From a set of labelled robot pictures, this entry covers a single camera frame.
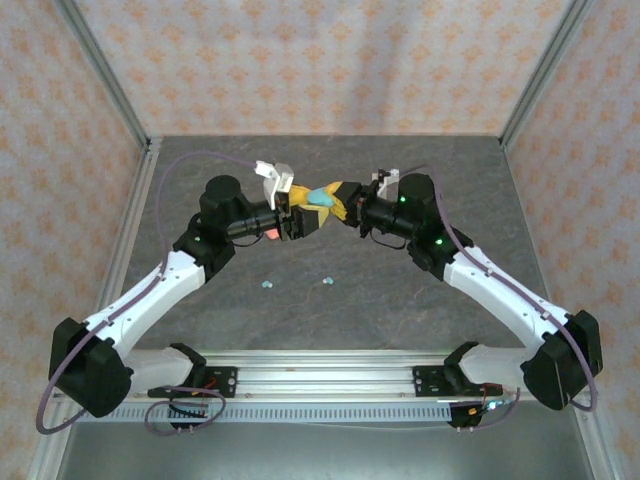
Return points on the aluminium frame post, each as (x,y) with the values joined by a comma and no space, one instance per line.
(545,75)
(107,75)

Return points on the teal earbud charging case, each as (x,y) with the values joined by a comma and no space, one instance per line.
(320,197)

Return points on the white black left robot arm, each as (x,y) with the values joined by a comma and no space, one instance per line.
(150,295)

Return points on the aluminium side rail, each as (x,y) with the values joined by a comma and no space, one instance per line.
(592,445)
(144,185)

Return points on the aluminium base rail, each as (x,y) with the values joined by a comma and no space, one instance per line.
(325,375)

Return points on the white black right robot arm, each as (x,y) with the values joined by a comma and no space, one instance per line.
(500,295)

